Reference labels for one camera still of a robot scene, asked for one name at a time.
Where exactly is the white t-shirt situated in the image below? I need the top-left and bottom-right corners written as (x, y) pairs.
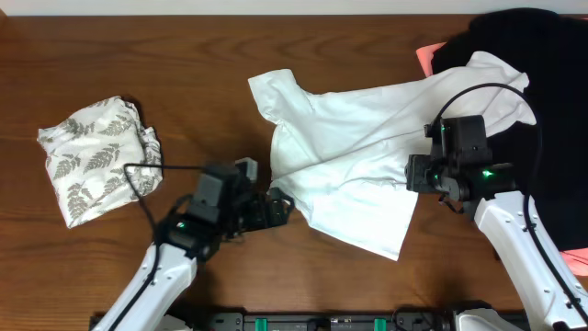
top-left (249, 51), bottom-right (536, 260)

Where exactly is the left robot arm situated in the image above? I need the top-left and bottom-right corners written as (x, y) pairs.
top-left (90, 158), bottom-right (295, 331)

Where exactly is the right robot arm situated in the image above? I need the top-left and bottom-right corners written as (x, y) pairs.
top-left (405, 115), bottom-right (587, 330)

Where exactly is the pink garment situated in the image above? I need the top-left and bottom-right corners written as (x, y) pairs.
top-left (415, 42), bottom-right (445, 77)

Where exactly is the black garment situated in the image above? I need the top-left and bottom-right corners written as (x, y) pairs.
top-left (432, 8), bottom-right (587, 251)

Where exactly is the fern print fabric bag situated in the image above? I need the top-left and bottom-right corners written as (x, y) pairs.
top-left (38, 96), bottom-right (163, 228)

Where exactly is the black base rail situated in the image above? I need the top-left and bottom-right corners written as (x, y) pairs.
top-left (157, 311), bottom-right (454, 331)

